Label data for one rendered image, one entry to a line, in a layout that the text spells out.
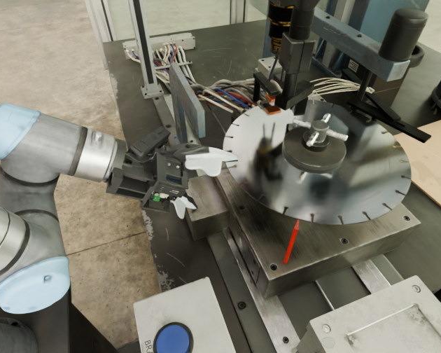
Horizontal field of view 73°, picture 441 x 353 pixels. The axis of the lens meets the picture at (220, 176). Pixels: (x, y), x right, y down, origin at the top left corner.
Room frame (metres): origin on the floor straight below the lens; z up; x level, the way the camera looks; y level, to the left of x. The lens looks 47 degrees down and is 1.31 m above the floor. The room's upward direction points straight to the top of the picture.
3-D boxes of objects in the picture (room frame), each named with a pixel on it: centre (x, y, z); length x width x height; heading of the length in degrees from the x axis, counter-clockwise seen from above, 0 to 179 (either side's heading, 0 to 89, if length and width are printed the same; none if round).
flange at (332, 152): (0.41, -0.17, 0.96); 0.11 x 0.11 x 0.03
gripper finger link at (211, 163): (0.36, 0.01, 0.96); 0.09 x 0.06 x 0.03; 99
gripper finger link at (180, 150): (0.37, 0.06, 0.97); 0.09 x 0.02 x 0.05; 99
